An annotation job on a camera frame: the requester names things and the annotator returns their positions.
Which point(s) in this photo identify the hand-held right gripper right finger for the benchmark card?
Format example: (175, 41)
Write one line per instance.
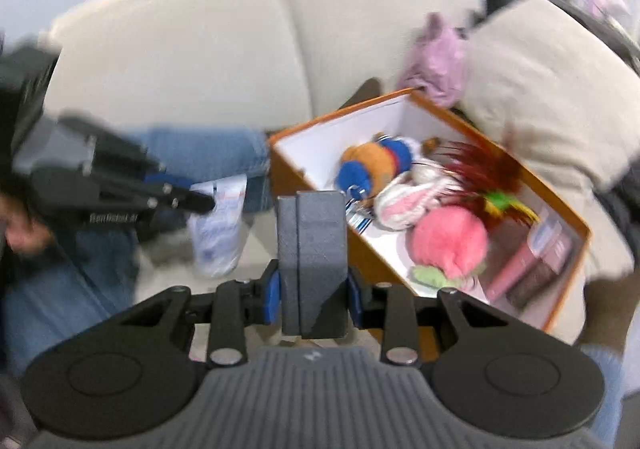
(354, 301)

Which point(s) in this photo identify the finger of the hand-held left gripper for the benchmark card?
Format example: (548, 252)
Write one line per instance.
(175, 199)
(120, 154)

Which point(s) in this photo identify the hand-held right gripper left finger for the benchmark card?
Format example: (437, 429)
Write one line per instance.
(272, 294)

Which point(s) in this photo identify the white tissue packet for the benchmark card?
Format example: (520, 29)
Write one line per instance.
(217, 234)

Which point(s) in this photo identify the grey case box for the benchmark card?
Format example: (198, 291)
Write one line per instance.
(315, 254)

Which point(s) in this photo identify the cream crochet animal toy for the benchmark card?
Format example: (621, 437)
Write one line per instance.
(405, 201)

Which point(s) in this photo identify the pink round plush toy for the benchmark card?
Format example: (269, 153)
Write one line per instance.
(450, 239)

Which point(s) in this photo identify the orange plush toy blue jacket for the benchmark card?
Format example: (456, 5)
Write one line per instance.
(375, 164)

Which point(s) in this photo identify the orange cardboard box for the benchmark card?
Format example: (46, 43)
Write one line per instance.
(320, 149)

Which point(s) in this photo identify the pink wallet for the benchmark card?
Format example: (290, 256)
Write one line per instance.
(525, 259)

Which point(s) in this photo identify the red yellow feather toy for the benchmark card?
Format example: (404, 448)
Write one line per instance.
(480, 169)

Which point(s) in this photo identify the brown card box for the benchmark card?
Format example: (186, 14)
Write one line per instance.
(537, 286)

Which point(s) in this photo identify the person's left hand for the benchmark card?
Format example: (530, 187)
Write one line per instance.
(17, 229)

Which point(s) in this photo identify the person's left leg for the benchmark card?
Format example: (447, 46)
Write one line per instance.
(210, 151)

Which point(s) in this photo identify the person's leg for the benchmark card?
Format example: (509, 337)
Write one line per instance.
(210, 151)
(605, 389)

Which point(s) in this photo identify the beige sofa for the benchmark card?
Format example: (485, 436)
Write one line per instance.
(200, 54)

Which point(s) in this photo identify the pink cloth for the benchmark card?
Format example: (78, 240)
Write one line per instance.
(435, 64)

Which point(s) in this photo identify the person's right leg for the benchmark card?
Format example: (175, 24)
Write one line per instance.
(605, 389)

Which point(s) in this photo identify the beige cushion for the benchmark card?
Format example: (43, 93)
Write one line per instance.
(550, 104)

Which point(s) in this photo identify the black jacket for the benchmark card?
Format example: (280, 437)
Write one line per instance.
(620, 219)

